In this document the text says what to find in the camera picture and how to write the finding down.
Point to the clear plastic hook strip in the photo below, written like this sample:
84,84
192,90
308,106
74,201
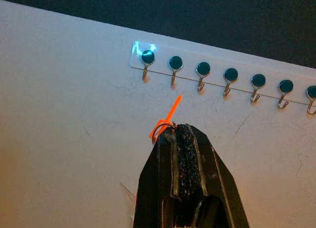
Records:
217,65

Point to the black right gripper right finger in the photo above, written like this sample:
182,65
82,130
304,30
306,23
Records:
212,183

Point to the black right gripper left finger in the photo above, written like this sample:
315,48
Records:
155,178

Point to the metal hook with black cap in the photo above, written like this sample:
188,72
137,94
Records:
286,86
203,68
231,74
258,80
175,62
147,57
311,92

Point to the white board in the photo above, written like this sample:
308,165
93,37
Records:
61,114

